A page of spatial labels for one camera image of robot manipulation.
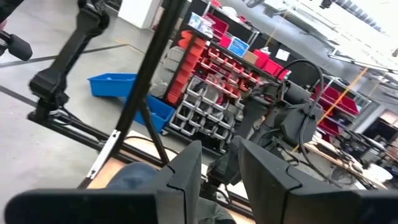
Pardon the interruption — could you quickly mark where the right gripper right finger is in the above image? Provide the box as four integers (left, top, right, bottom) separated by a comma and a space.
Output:
238, 138, 398, 224

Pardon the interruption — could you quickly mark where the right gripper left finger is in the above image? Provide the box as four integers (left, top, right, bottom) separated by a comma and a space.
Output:
4, 139, 203, 224

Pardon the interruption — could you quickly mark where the blue denim cap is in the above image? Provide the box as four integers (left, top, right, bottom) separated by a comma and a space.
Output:
105, 161, 162, 190

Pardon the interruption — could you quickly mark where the rack of red grey bins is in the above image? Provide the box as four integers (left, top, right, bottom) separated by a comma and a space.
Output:
157, 29, 259, 156

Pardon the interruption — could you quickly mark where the blue plastic bin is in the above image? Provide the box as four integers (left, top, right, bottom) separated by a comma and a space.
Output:
88, 73, 139, 98
124, 95, 177, 133

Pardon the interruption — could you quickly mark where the black shelving with red bins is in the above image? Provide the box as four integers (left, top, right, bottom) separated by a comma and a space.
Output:
183, 0, 373, 141

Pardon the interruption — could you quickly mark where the white cabinet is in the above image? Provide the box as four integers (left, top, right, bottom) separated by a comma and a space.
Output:
117, 0, 162, 29

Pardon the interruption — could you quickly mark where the black cylindrical handle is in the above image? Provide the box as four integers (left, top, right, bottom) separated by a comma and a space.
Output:
0, 30, 34, 62

